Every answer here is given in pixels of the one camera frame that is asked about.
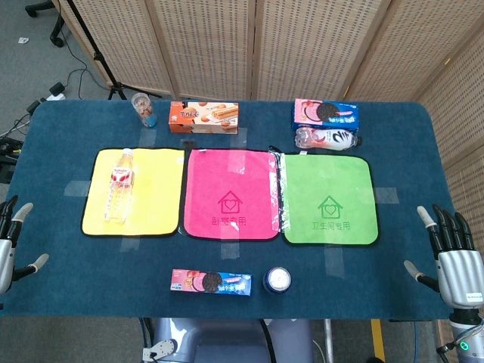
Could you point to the clear tape piece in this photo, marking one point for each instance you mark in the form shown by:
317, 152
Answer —
75, 188
130, 244
386, 195
230, 250
335, 261
236, 163
238, 140
147, 138

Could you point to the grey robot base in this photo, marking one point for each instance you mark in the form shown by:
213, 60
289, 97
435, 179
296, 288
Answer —
227, 340

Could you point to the slim Oreo cookie box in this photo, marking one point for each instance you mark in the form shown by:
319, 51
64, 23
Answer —
211, 282

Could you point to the white power strip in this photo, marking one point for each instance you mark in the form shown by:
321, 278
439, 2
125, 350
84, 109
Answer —
53, 98

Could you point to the orange biscuit roll box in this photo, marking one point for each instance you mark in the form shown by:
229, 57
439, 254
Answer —
204, 117

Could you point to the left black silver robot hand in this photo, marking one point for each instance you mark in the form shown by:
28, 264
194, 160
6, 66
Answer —
7, 249

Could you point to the large Oreo cookie box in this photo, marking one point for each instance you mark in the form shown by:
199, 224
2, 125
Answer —
325, 113

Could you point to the metal table leg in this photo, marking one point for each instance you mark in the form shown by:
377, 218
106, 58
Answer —
328, 340

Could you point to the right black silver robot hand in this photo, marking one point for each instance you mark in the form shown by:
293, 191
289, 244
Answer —
459, 272

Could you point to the clear cup with snacks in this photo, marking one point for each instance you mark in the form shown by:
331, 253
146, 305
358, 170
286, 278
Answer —
143, 111

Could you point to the black office chair base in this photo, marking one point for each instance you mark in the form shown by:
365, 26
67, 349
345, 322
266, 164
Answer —
56, 34

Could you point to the black floor equipment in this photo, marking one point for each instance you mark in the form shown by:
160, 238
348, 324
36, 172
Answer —
7, 151

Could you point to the long clear tape strip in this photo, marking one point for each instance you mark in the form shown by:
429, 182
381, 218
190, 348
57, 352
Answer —
278, 189

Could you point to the blue white drink can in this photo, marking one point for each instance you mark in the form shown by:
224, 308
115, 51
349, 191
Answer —
277, 280

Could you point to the white peach drink bottle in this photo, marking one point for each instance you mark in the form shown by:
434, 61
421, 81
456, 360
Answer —
329, 140

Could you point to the pink cloth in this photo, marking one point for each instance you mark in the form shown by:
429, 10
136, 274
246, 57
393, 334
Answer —
211, 177

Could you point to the black power adapter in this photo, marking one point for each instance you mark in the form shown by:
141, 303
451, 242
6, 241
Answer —
56, 89

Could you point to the clear plastic water bottle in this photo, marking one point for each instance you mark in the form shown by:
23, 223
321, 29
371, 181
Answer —
120, 185

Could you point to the blue tablecloth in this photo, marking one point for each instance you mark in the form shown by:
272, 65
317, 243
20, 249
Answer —
75, 272

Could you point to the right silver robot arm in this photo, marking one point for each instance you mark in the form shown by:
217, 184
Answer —
465, 332

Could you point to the green cloth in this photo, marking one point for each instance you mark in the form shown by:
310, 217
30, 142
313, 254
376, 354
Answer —
340, 177

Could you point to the black tripod stand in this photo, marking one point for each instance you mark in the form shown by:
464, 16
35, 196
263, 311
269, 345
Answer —
99, 56

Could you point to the yellow cloth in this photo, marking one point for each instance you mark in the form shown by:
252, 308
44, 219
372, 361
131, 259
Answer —
155, 189

